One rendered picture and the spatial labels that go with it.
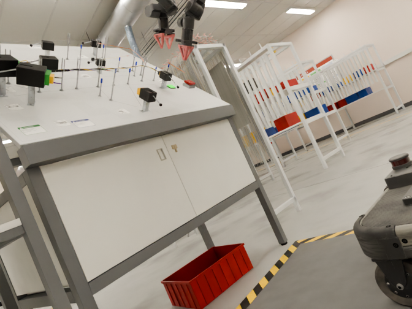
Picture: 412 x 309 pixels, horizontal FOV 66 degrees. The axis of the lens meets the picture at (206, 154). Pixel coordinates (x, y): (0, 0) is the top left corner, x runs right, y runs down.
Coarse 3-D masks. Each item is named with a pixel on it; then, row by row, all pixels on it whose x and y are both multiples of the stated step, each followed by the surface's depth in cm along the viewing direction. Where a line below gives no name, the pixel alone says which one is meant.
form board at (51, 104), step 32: (128, 64) 202; (0, 96) 120; (64, 96) 135; (96, 96) 144; (128, 96) 155; (160, 96) 167; (192, 96) 181; (0, 128) 103; (64, 128) 112; (96, 128) 119
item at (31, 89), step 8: (24, 64) 115; (32, 64) 117; (16, 72) 112; (24, 72) 113; (32, 72) 114; (40, 72) 114; (16, 80) 114; (24, 80) 114; (32, 80) 115; (40, 80) 116; (32, 88) 118; (32, 96) 120; (32, 104) 121
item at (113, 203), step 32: (64, 160) 108; (96, 160) 117; (128, 160) 127; (160, 160) 138; (64, 192) 104; (96, 192) 112; (128, 192) 121; (160, 192) 132; (64, 224) 101; (96, 224) 108; (128, 224) 116; (160, 224) 126; (96, 256) 104; (128, 256) 112
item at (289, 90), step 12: (264, 48) 406; (276, 48) 425; (264, 60) 473; (276, 60) 400; (288, 84) 400; (300, 84) 423; (312, 120) 407; (324, 120) 435; (336, 144) 432; (324, 156) 397; (324, 168) 394; (252, 192) 486
